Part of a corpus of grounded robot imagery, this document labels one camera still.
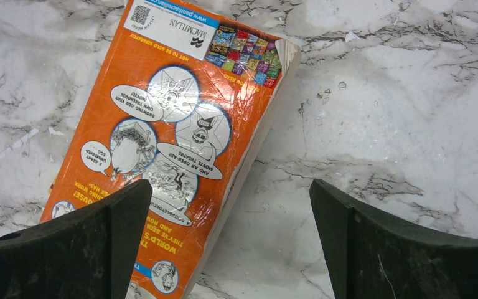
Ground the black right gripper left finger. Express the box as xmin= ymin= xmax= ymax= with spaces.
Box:
xmin=0 ymin=179 xmax=152 ymax=298

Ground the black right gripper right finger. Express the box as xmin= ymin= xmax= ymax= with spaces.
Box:
xmin=309 ymin=179 xmax=478 ymax=298

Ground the orange cartoon paperback book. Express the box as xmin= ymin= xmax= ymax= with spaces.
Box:
xmin=41 ymin=1 xmax=301 ymax=298

